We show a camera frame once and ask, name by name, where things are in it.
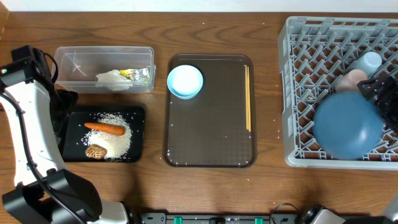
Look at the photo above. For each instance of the brown mushroom food scrap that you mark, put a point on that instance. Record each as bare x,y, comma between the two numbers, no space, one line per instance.
95,152

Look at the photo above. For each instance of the black plastic tray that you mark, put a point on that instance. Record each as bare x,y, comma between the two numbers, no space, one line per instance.
72,149

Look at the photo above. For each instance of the pile of white rice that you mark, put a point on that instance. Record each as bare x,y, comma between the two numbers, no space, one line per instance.
116,146

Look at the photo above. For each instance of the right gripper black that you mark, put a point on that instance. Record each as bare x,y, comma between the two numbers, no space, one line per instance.
384,102

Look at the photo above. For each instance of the green pandan cake wrapper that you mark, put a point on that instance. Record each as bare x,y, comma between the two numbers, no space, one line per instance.
128,73

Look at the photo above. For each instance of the white tissue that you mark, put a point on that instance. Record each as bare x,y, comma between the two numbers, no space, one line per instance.
113,80

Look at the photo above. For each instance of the grey dishwasher rack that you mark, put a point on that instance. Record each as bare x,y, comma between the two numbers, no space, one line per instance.
314,54

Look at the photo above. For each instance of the light blue cup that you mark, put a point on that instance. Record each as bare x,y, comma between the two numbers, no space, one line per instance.
368,63

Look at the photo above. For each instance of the aluminium foil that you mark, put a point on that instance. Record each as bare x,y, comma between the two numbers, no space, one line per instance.
141,75

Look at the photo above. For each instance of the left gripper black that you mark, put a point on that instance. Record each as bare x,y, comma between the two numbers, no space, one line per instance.
71,98

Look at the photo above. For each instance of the clear plastic container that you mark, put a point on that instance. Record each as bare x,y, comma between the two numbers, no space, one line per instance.
78,67

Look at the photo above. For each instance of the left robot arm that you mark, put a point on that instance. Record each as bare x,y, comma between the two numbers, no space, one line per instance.
45,190

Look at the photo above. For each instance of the dark blue plate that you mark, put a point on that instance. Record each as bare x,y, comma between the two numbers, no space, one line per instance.
347,126

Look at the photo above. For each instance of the brown serving tray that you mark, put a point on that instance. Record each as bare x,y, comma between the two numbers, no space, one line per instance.
209,130

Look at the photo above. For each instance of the pink cup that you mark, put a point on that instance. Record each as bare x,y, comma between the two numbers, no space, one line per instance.
350,81

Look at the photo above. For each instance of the orange carrot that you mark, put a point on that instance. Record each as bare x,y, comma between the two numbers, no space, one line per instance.
107,128

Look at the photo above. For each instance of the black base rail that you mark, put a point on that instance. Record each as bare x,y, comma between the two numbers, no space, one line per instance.
178,218

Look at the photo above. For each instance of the light blue bowl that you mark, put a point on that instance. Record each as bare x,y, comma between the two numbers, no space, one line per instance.
185,81

